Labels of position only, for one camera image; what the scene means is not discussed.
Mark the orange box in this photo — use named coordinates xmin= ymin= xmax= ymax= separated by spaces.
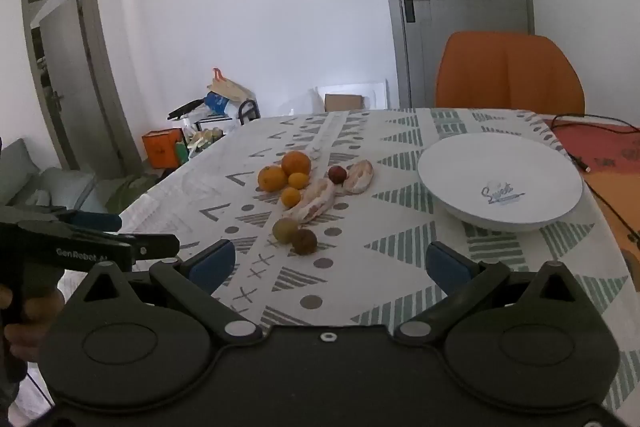
xmin=142 ymin=128 xmax=187 ymax=170

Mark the green cloth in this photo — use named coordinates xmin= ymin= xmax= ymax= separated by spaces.
xmin=105 ymin=173 xmax=162 ymax=212

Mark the grey-green sofa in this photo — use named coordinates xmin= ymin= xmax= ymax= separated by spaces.
xmin=0 ymin=138 xmax=97 ymax=208

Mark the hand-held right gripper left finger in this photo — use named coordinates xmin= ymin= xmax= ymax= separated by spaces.
xmin=75 ymin=239 xmax=263 ymax=348

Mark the black door handle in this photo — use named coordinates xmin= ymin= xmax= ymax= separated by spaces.
xmin=401 ymin=0 xmax=430 ymax=24

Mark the round dark brown fruit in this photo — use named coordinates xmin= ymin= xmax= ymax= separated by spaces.
xmin=292 ymin=228 xmax=318 ymax=255

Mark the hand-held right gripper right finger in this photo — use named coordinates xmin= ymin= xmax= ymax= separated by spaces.
xmin=395 ymin=241 xmax=597 ymax=346

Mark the grey side door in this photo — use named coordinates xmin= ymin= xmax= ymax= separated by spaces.
xmin=21 ymin=0 xmax=144 ymax=184

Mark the black rack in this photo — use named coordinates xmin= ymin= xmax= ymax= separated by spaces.
xmin=237 ymin=101 xmax=262 ymax=126

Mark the patterned white tablecloth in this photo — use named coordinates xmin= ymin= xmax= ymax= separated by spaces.
xmin=62 ymin=108 xmax=632 ymax=413

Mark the brown paper bag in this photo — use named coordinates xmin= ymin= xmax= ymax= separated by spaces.
xmin=207 ymin=68 xmax=256 ymax=106

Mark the person's left hand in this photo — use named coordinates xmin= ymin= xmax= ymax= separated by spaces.
xmin=0 ymin=268 xmax=67 ymax=383

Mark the round green-brown fruit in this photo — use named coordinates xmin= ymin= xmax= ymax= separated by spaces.
xmin=272 ymin=218 xmax=301 ymax=244

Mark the blue white plastic bag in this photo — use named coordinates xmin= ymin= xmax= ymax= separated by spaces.
xmin=202 ymin=92 xmax=237 ymax=118

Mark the white plate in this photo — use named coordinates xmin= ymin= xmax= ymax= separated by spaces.
xmin=417 ymin=133 xmax=584 ymax=234

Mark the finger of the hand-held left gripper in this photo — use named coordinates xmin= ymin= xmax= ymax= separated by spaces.
xmin=102 ymin=232 xmax=181 ymax=266
xmin=56 ymin=210 xmax=124 ymax=233

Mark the black cable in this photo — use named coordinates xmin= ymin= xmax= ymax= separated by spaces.
xmin=550 ymin=113 xmax=640 ymax=253

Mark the red orange table mat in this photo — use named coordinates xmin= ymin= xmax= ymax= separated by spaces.
xmin=542 ymin=119 xmax=640 ymax=303

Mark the large orange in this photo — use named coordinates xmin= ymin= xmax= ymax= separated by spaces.
xmin=258 ymin=165 xmax=289 ymax=193
xmin=281 ymin=150 xmax=312 ymax=178

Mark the orange chair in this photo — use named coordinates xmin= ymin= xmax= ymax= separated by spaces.
xmin=435 ymin=32 xmax=586 ymax=115

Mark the cardboard box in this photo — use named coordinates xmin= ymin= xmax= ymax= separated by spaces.
xmin=325 ymin=94 xmax=364 ymax=112

